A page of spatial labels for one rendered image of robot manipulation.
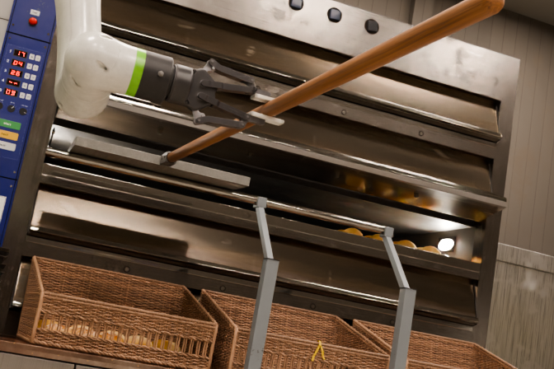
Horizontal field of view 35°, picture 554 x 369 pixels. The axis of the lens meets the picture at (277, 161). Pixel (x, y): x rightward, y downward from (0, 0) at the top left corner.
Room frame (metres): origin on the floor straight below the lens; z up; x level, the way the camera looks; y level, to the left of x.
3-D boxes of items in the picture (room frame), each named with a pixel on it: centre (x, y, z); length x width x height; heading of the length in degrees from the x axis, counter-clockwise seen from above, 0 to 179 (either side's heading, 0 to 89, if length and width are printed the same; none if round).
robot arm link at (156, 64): (1.59, 0.26, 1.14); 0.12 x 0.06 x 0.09; 18
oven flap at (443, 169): (3.31, -0.05, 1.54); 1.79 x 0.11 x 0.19; 108
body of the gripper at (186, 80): (1.61, 0.19, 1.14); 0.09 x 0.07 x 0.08; 108
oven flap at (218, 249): (3.31, -0.05, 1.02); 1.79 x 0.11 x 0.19; 108
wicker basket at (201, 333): (2.88, 0.43, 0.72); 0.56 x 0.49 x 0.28; 110
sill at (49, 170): (3.33, -0.04, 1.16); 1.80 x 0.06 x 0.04; 108
